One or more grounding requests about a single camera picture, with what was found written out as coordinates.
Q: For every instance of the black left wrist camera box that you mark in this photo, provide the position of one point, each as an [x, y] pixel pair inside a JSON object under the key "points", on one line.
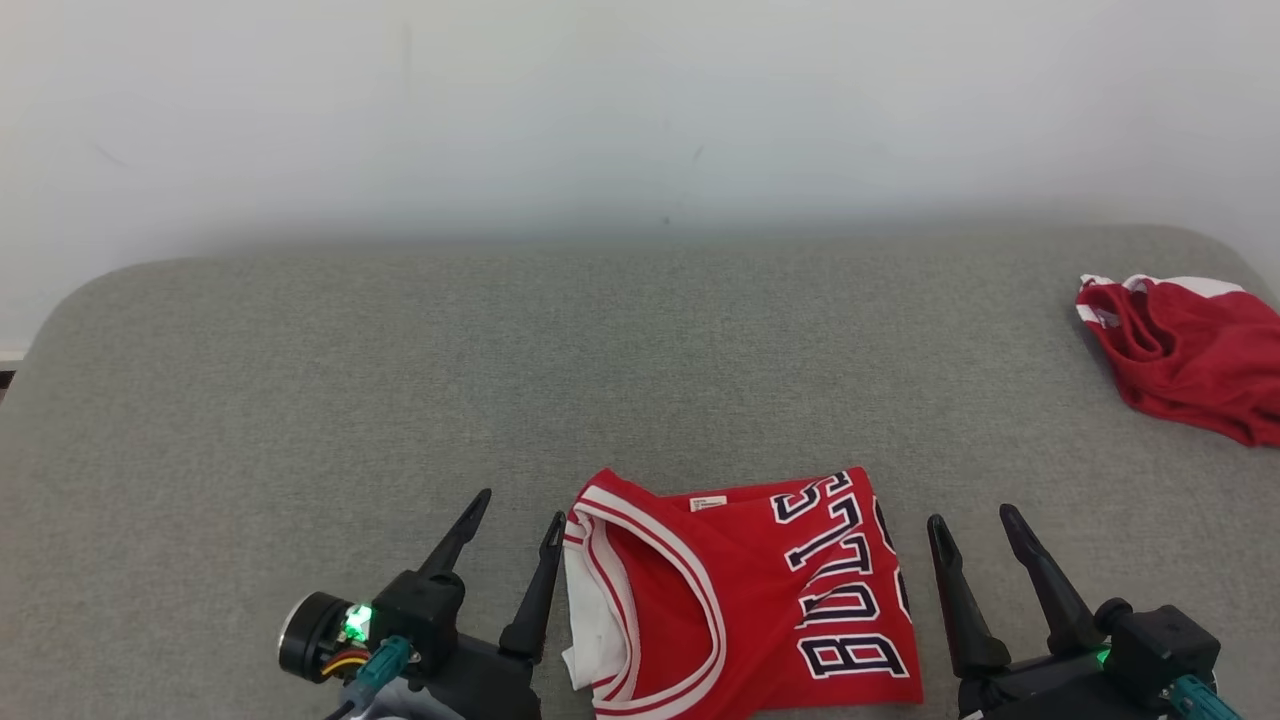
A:
{"points": [[425, 610]]}

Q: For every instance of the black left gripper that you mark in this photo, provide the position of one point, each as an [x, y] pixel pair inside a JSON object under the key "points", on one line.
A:
{"points": [[490, 685]]}

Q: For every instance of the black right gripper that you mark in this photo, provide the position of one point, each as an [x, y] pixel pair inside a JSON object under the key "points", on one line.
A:
{"points": [[1050, 695]]}

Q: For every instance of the red shorts with white stripe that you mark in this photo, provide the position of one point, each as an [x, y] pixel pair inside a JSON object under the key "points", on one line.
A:
{"points": [[1200, 350]]}

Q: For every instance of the red Bulls basketball jersey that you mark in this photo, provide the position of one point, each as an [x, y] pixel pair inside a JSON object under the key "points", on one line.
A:
{"points": [[740, 600]]}

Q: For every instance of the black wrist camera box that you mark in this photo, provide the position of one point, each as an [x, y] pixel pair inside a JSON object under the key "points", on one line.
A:
{"points": [[1165, 640], [425, 610]]}

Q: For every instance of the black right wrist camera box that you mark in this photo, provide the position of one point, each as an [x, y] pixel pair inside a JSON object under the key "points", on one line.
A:
{"points": [[1165, 640]]}

